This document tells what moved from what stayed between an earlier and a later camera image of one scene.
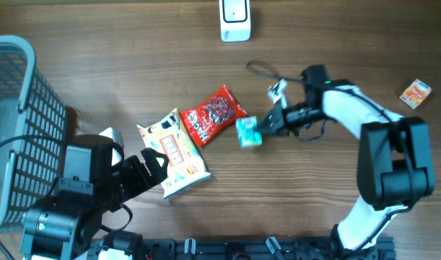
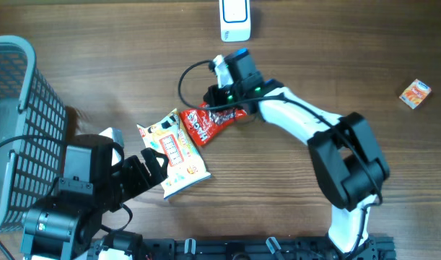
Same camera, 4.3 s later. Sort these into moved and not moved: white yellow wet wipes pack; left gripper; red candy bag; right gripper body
Moved: right gripper body
Not moved: left gripper; white yellow wet wipes pack; red candy bag
